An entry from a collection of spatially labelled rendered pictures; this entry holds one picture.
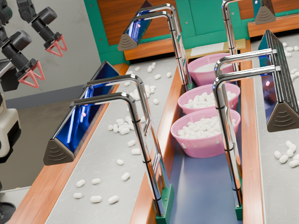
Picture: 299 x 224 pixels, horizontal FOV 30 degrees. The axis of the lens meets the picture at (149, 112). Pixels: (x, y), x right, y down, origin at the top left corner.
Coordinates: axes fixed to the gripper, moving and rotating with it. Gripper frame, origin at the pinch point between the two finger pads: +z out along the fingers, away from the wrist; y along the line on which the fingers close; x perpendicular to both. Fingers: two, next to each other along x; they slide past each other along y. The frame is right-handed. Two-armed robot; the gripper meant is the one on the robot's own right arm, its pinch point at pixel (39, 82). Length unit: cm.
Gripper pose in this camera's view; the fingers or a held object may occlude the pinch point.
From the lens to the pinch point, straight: 235.8
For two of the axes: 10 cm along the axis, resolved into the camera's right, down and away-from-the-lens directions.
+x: -7.6, 5.7, 3.1
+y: 0.9, -3.9, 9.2
